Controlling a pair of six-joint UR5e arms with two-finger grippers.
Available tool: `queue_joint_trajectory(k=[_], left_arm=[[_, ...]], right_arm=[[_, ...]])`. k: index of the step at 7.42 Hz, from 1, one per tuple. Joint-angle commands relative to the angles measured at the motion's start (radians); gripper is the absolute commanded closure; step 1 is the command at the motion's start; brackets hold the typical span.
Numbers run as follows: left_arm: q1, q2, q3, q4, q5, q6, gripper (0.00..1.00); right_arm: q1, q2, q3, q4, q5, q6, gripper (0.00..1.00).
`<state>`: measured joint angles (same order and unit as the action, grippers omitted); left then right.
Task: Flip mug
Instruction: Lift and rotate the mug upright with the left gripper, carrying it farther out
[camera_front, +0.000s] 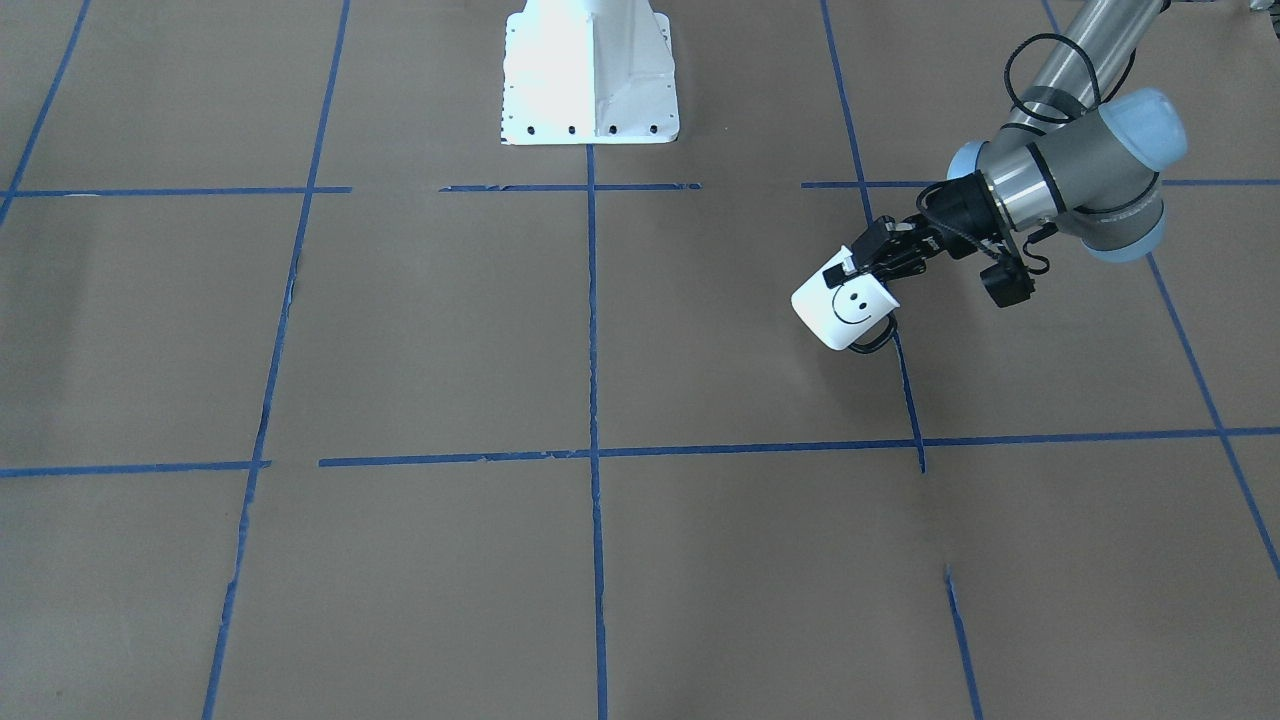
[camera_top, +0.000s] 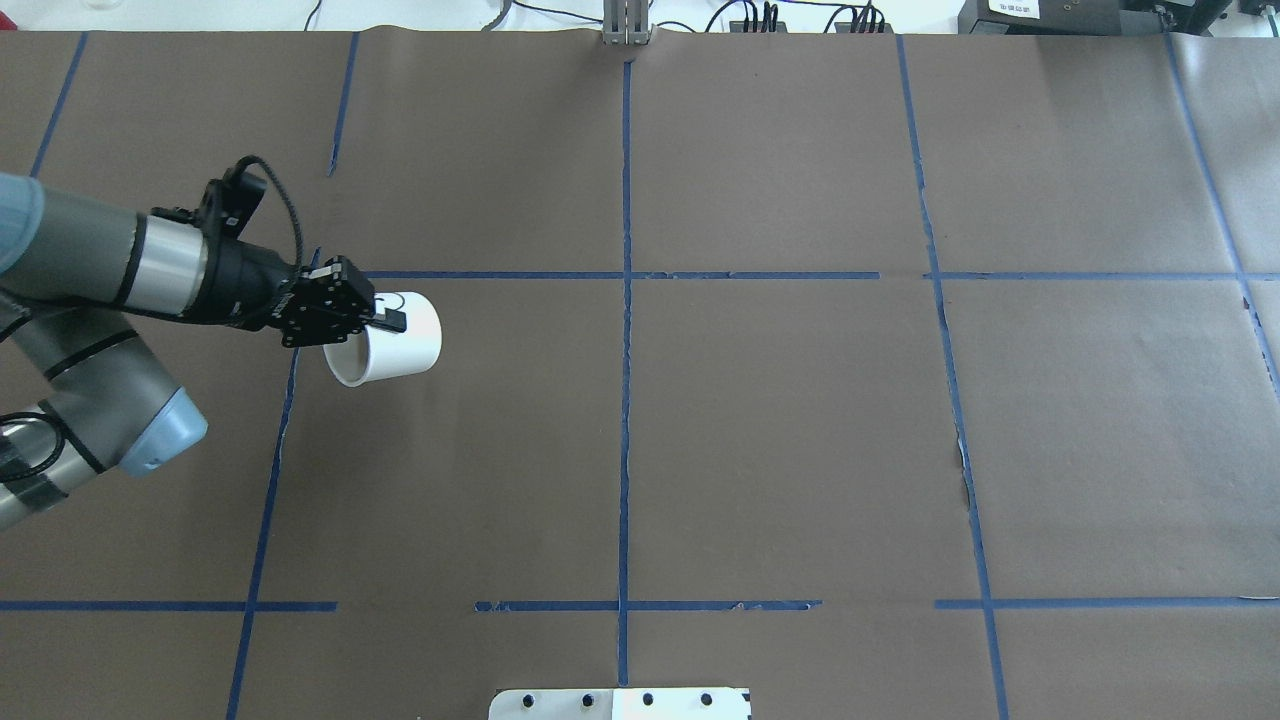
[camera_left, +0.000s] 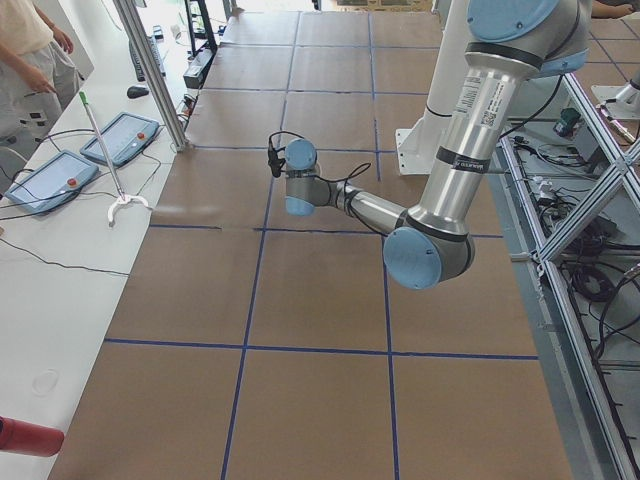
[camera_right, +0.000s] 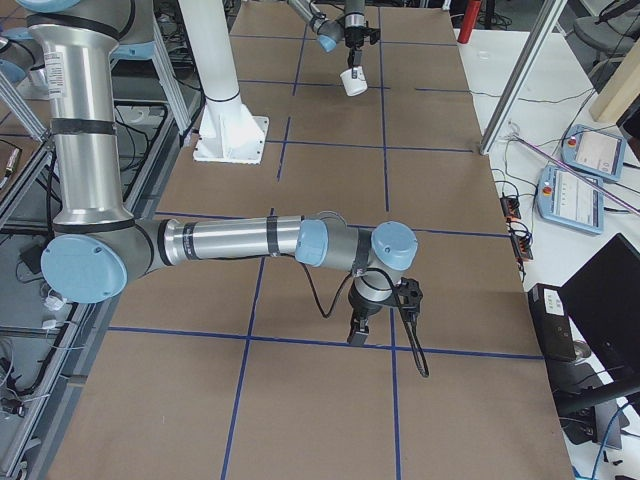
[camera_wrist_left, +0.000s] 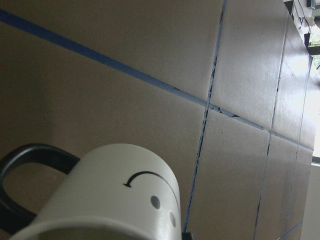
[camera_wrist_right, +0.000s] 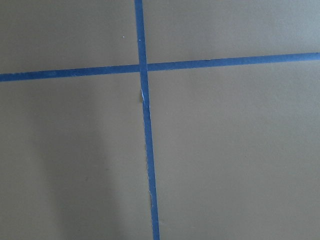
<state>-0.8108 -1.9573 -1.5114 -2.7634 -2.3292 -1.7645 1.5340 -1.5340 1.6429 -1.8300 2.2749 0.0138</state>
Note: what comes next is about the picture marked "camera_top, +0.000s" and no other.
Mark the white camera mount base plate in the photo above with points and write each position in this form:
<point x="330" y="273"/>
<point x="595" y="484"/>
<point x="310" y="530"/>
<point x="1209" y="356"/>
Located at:
<point x="623" y="703"/>

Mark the black box with label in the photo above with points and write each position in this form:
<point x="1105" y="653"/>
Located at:
<point x="1088" y="18"/>

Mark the blue tape strip crosswise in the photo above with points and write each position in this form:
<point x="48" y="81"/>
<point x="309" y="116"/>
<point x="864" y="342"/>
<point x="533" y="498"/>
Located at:
<point x="1065" y="603"/>

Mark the grey aluminium frame post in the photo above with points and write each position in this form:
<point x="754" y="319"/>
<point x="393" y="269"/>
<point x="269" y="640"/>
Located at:
<point x="626" y="23"/>

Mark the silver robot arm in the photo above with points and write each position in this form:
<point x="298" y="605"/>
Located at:
<point x="76" y="270"/>

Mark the black power strip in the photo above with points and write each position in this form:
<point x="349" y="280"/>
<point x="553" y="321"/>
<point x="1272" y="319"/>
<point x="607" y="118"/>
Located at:
<point x="758" y="18"/>
<point x="858" y="19"/>

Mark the black power strip left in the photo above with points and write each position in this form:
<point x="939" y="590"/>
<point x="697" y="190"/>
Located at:
<point x="758" y="18"/>

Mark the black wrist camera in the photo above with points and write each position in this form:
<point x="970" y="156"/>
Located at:
<point x="229" y="203"/>

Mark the blue tape strip lengthwise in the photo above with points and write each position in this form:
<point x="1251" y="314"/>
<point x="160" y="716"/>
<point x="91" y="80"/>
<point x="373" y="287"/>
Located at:
<point x="934" y="277"/>

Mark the black power strip right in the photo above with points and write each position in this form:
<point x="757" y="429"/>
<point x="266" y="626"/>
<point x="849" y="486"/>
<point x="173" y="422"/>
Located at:
<point x="858" y="19"/>

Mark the brown paper table cover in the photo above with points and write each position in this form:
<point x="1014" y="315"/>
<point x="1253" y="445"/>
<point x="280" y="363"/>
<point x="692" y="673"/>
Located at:
<point x="690" y="424"/>

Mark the white smiley face mug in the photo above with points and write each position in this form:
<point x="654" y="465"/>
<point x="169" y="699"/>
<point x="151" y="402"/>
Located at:
<point x="373" y="355"/>

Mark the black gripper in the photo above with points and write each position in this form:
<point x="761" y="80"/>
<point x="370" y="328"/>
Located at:
<point x="245" y="283"/>

